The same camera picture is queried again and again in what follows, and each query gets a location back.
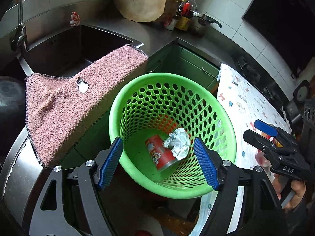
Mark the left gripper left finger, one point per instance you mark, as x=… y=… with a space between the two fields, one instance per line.
x=107 y=163

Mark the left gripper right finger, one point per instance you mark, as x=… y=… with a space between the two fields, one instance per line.
x=207 y=165

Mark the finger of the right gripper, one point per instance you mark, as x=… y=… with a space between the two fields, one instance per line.
x=263 y=144
x=266 y=128

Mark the black kitchen faucet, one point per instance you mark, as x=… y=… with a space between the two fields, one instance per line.
x=20 y=39

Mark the right human hand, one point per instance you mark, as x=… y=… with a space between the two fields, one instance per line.
x=298 y=189

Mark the crumpled white paper ball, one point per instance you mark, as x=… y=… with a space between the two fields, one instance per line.
x=179 y=143

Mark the red snack can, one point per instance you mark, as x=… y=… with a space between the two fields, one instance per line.
x=161 y=156

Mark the black gas stove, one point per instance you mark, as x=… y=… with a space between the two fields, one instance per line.
x=255 y=74

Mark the open rice cooker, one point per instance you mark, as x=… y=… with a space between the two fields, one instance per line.
x=294 y=107

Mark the green perforated plastic basket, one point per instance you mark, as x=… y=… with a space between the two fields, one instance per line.
x=158 y=104

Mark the pink woven dish cloth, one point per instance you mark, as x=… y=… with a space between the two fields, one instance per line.
x=60 y=110

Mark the green cabinet doors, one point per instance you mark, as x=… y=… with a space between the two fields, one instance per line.
x=178 y=60

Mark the stainless steel sink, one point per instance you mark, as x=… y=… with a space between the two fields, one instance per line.
x=67 y=52

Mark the dark oil bottle yellow label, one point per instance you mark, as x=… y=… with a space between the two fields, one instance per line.
x=183 y=22

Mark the small white jar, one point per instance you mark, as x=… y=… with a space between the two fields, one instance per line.
x=170 y=24

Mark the red sauce bottle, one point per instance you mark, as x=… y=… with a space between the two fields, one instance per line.
x=186 y=9

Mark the red white figurine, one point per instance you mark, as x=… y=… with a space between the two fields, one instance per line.
x=74 y=19

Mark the round wooden chopping block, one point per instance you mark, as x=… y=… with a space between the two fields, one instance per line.
x=147 y=10

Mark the steel pot with handle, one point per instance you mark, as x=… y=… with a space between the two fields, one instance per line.
x=201 y=22

